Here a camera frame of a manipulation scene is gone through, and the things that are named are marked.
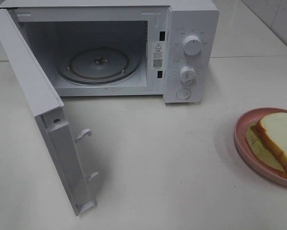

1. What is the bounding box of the white microwave door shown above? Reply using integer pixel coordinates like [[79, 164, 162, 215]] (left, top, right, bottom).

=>
[[0, 9, 99, 216]]

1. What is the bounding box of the glass microwave turntable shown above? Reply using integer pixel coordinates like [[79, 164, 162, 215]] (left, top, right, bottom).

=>
[[56, 46, 142, 85]]

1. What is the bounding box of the pink plate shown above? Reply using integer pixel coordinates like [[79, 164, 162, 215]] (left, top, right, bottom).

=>
[[234, 107, 287, 187]]

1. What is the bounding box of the round door release button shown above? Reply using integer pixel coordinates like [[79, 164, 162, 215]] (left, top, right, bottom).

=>
[[176, 88, 191, 100]]

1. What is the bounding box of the toast sandwich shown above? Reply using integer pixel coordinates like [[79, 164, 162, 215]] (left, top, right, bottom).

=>
[[245, 112, 287, 179]]

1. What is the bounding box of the white microwave oven body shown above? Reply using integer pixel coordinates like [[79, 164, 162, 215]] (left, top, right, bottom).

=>
[[0, 0, 219, 103]]

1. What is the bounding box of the white microwave knob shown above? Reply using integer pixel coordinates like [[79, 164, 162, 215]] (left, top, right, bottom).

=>
[[182, 34, 203, 56], [179, 66, 197, 84]]

